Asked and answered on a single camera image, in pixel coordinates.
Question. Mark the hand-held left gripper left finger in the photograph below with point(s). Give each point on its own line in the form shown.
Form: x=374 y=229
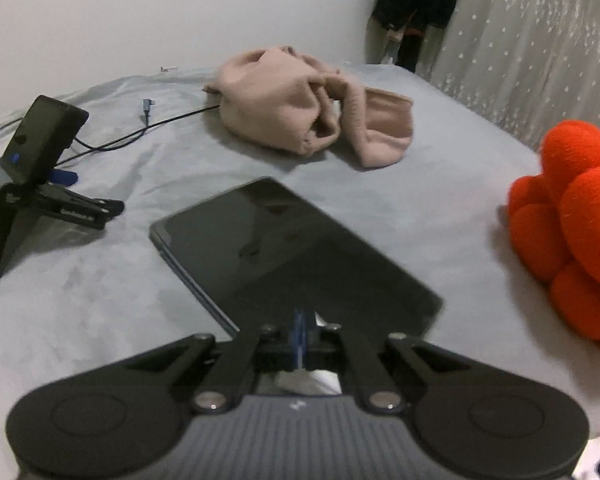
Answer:
x=296 y=336

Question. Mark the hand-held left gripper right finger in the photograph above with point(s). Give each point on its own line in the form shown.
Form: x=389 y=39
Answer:
x=310 y=337

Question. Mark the white cloth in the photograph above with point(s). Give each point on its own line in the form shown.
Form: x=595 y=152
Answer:
x=305 y=382

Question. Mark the black tablet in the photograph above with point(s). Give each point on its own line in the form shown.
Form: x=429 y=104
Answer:
x=280 y=250

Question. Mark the beige fleece garment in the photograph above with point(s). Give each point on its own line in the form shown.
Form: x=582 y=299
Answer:
x=270 y=105

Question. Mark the orange plush pumpkin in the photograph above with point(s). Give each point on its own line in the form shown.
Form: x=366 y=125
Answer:
x=580 y=210

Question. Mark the black tripod stand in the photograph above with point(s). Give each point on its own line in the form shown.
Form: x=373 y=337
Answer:
x=10 y=210

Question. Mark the black phone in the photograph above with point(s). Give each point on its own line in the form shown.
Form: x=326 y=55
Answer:
x=45 y=135

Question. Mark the grey patterned curtain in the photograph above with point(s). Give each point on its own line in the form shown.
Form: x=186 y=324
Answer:
x=530 y=35

